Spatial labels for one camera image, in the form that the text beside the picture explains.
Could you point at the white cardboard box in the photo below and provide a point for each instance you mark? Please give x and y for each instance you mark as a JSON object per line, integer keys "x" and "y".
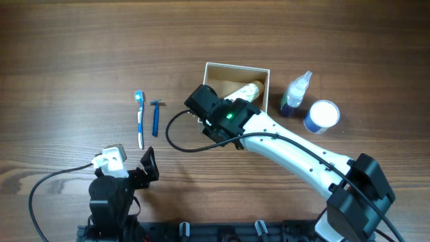
{"x": 226, "y": 79}

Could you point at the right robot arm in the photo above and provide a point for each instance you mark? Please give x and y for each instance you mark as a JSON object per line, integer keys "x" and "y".
{"x": 357, "y": 192}

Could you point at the white cosmetic tube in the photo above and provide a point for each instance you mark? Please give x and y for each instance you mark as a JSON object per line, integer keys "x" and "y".
{"x": 249, "y": 92}

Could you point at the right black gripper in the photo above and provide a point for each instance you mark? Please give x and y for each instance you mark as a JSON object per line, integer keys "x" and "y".
{"x": 207, "y": 130}

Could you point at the clear blue spray bottle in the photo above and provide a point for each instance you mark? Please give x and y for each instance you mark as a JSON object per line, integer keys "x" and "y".
{"x": 294, "y": 94}

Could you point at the blue white toothbrush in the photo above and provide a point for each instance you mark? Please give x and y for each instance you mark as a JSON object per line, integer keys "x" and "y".
{"x": 139, "y": 98}

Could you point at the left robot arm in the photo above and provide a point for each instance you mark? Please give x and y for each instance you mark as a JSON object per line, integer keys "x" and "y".
{"x": 112, "y": 194}

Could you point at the blue jar white lid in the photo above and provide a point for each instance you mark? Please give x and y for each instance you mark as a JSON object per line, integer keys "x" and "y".
{"x": 321, "y": 116}

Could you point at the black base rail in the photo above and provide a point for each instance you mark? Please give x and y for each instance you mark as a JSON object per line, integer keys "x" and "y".
{"x": 285, "y": 231}

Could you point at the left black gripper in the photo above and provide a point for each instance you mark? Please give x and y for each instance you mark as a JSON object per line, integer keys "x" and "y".
{"x": 143, "y": 181}

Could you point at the blue disposable razor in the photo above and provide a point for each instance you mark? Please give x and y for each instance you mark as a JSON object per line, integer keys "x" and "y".
{"x": 155, "y": 128}

